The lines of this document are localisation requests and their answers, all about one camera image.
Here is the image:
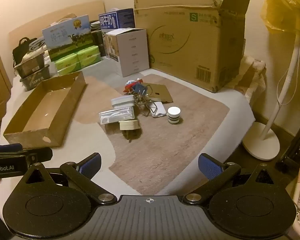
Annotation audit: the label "white round striped container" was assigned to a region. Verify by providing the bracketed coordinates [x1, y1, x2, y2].
[167, 106, 182, 125]

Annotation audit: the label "yellow plastic bag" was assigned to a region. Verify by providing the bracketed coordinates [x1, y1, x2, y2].
[261, 0, 300, 34]

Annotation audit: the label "gold flat box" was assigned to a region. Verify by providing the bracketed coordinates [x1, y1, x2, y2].
[141, 82, 173, 104]

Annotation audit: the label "white plug adapter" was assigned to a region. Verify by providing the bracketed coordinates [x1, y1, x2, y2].
[118, 119, 140, 142]

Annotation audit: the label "clear plastic floss box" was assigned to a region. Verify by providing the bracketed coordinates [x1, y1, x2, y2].
[98, 106, 135, 125]

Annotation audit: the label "white lidded box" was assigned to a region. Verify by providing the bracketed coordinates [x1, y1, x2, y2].
[111, 96, 136, 108]

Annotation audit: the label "green tissue pack bundle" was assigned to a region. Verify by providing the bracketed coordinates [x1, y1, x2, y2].
[54, 45, 102, 76]

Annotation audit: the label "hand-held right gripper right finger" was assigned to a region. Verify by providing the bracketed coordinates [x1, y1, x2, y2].
[184, 153, 283, 205]

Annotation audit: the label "blue binder clip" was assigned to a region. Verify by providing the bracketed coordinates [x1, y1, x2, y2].
[134, 84, 147, 97]

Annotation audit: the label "metal wire rack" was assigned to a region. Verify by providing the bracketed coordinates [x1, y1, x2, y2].
[133, 85, 160, 117]

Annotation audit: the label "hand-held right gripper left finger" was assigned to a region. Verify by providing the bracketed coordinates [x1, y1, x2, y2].
[20, 152, 118, 205]

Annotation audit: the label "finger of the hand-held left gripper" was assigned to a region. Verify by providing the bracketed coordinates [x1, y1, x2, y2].
[0, 147, 53, 162]
[0, 144, 23, 154]

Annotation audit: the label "black laptop bag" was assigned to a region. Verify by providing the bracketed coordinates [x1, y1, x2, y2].
[12, 37, 38, 68]

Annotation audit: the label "black metal rack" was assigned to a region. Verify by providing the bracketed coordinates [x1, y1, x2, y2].
[276, 110, 300, 169]

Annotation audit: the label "black box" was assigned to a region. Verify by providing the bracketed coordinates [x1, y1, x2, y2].
[90, 29, 107, 57]

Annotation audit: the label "grey coiled straps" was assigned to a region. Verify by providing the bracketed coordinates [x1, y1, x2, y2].
[27, 36, 47, 53]

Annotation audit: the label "large brown cardboard box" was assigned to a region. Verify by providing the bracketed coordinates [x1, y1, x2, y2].
[134, 0, 253, 93]

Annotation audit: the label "shallow cardboard box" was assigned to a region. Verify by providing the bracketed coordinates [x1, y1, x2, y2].
[3, 71, 87, 148]

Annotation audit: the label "white fan cable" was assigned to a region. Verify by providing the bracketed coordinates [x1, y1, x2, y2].
[276, 40, 300, 130]

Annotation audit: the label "brown flat board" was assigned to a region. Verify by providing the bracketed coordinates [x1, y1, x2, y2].
[8, 0, 106, 45]

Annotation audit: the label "beige cloth bundle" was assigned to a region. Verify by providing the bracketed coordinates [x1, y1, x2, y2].
[236, 55, 267, 102]

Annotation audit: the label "dark blue milk carton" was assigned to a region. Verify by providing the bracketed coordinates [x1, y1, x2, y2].
[98, 8, 136, 30]

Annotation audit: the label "white product box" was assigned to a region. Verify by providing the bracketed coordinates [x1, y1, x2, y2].
[105, 28, 150, 78]

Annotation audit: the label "red blue cat toy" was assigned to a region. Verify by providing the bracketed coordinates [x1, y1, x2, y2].
[124, 78, 147, 93]

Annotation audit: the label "light blue cow milk carton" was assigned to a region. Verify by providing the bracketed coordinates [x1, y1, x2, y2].
[42, 15, 95, 62]

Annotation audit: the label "white standing fan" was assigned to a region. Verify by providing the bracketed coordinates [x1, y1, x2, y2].
[242, 34, 300, 161]

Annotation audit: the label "white remote control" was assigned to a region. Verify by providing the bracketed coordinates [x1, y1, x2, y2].
[150, 101, 167, 118]

